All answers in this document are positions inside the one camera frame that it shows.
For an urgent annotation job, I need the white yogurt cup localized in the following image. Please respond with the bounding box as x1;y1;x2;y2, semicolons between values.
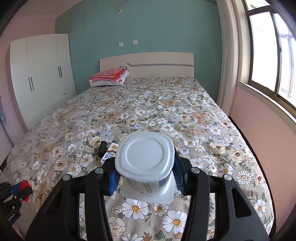
115;132;175;204

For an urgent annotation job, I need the red toy block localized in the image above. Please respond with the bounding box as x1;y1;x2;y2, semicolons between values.
20;180;32;202

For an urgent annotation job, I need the floral bed duvet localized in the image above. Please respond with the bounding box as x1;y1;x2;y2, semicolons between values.
6;77;274;233

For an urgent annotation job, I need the black cylinder object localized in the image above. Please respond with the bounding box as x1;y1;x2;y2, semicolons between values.
98;141;107;158

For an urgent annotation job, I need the white milk carton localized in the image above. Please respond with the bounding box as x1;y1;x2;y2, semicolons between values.
100;143;119;165

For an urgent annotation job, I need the white wardrobe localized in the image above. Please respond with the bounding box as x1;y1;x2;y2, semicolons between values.
10;34;77;130

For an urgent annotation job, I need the white pillow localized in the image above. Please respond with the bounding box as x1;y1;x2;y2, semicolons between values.
89;70;130;87

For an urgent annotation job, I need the red folded cloth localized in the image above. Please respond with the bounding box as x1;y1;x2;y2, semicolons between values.
90;68;125;81

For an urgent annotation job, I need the beige wooden headboard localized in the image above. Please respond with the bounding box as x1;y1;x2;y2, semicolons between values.
99;52;194;79

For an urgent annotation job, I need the beige curtain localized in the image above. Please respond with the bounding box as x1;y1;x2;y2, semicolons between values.
217;0;240;115

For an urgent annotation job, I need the window with dark frame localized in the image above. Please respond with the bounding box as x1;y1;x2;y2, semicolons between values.
244;1;295;114

